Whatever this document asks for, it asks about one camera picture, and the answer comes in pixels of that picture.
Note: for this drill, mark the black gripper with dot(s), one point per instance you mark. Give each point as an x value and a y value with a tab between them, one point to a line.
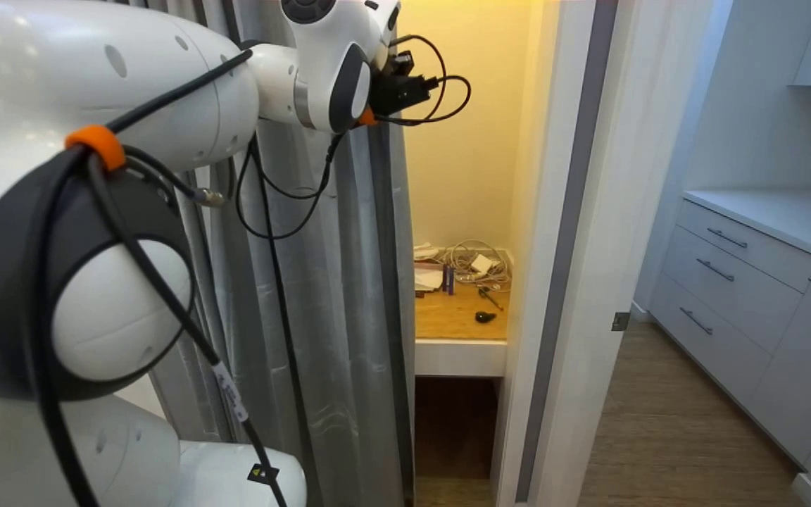
397	86

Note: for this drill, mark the grey fabric curtain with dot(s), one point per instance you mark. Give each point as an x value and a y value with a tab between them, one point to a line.
306	291

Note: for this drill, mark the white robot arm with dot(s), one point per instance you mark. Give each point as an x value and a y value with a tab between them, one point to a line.
102	117

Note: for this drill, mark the white box on desk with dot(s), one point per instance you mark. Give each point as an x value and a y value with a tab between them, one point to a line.
426	280

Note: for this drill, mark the small black object on desk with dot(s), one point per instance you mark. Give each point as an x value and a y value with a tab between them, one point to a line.
487	315

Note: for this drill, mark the wooden built-in desk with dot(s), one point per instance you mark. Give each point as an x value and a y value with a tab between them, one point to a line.
446	335

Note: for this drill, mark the white drawer cabinet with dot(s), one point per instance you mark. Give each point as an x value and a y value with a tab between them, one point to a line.
737	297

